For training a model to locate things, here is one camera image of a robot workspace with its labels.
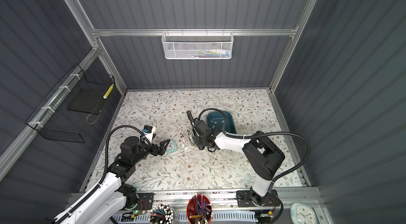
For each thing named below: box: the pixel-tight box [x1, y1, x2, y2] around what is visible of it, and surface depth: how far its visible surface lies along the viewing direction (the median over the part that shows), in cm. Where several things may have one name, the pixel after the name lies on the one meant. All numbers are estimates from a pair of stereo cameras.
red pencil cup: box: [186, 193, 214, 224], surface depth 63 cm
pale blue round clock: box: [289, 202, 318, 224], surface depth 69 cm
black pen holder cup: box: [148, 202, 175, 224], surface depth 58 cm
